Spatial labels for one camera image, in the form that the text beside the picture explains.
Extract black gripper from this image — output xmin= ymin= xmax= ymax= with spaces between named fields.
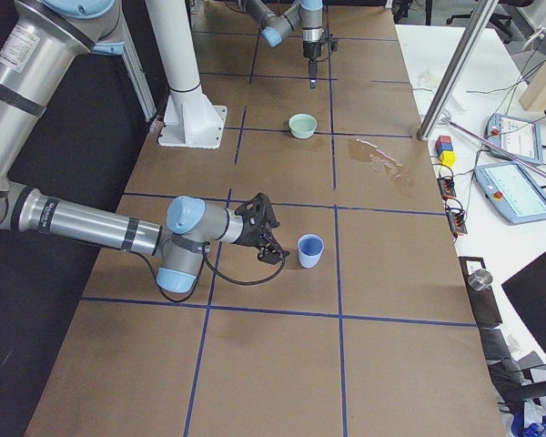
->
xmin=234 ymin=192 xmax=290 ymax=264
xmin=302 ymin=28 xmax=338 ymax=88

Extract white pedestal column base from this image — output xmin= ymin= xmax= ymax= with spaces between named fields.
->
xmin=146 ymin=0 xmax=228 ymax=149

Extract light blue paper cup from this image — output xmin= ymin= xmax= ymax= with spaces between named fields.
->
xmin=297 ymin=234 xmax=325 ymax=269

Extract black computer monitor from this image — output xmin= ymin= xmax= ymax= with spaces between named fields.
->
xmin=502 ymin=252 xmax=546 ymax=353

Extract aluminium frame post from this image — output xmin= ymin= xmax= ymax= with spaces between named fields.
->
xmin=417 ymin=0 xmax=499 ymax=141

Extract red blue yellow block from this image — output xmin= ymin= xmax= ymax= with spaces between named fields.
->
xmin=435 ymin=135 xmax=456 ymax=168

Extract teach pendant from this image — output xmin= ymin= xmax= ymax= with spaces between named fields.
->
xmin=474 ymin=163 xmax=546 ymax=225
xmin=484 ymin=114 xmax=543 ymax=164

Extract mint green bowl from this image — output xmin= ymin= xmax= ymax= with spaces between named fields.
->
xmin=288 ymin=113 xmax=318 ymax=139

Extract orange black connector board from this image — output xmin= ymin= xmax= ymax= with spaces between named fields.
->
xmin=437 ymin=176 xmax=468 ymax=239

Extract near teach pendant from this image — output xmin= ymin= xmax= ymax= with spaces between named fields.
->
xmin=474 ymin=163 xmax=546 ymax=225

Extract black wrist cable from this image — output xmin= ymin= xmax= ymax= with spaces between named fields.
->
xmin=154 ymin=245 xmax=287 ymax=303

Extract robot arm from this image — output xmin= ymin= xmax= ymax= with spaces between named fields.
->
xmin=0 ymin=1 xmax=147 ymax=295
xmin=237 ymin=0 xmax=338 ymax=89

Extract far teach pendant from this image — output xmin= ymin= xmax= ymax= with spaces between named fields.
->
xmin=484 ymin=114 xmax=543 ymax=164

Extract long metal rod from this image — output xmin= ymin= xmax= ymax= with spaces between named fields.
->
xmin=440 ymin=116 xmax=546 ymax=188

